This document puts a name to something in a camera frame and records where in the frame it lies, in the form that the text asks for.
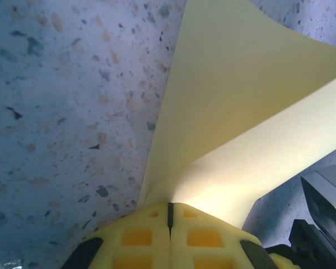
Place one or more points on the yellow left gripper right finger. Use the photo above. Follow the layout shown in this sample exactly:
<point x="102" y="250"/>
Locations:
<point x="207" y="241"/>

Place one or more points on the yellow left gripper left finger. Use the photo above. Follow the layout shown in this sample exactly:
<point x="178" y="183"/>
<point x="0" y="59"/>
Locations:
<point x="134" y="238"/>

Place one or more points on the yellow paper sheet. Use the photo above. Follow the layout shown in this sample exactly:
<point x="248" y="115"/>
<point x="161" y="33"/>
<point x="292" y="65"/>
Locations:
<point x="226" y="84"/>

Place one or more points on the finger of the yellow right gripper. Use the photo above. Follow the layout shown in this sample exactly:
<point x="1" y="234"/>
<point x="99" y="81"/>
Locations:
<point x="281" y="262"/>

